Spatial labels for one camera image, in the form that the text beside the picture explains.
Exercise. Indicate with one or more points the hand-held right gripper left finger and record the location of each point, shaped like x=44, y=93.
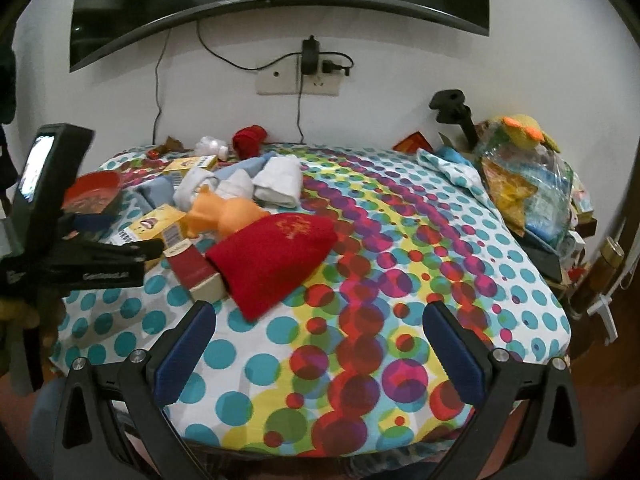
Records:
x=185, y=355

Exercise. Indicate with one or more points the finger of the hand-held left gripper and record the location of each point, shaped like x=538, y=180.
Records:
x=100, y=265
x=92, y=222

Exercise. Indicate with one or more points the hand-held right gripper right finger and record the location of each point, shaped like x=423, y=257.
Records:
x=455, y=355

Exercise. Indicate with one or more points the round red tray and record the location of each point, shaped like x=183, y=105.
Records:
x=92, y=185

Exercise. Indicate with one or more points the yellow cardboard box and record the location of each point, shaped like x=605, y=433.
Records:
x=155, y=222
x=195, y=165

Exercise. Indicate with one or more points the red cardboard box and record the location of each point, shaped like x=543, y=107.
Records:
x=192, y=270

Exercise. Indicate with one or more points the white sock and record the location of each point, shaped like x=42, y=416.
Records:
x=280, y=182
x=236, y=187
x=192, y=185

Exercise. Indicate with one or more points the red fabric pouch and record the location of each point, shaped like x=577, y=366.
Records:
x=270, y=260

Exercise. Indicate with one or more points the orange plush toy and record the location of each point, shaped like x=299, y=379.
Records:
x=235, y=212

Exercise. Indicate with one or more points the person's left hand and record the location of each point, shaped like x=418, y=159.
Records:
x=47, y=330

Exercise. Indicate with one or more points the small brown object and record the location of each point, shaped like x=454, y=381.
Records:
x=171, y=144

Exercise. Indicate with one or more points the colourful dotted tablecloth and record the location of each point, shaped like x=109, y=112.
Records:
x=350, y=310

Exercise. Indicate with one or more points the white crumpled bag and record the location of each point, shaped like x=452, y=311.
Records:
x=210, y=146

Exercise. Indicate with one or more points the person's jeans leg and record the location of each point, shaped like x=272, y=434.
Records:
x=47, y=420

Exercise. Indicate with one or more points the pile of snack packets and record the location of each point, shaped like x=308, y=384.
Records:
x=530, y=195

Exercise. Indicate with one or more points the red fabric bundle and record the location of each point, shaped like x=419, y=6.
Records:
x=250, y=140

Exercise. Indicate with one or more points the red packet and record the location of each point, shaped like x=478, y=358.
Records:
x=414, y=142

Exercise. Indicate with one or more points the yellow plush toy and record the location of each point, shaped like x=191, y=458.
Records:
x=520, y=130

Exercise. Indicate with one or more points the black power adapter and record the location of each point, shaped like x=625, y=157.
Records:
x=311, y=55

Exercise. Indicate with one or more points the black plug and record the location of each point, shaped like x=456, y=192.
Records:
x=335, y=67

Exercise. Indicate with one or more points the white wall outlet plate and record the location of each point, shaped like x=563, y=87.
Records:
x=280, y=82

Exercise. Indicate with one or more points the black clamp mount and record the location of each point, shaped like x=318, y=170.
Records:
x=457, y=110

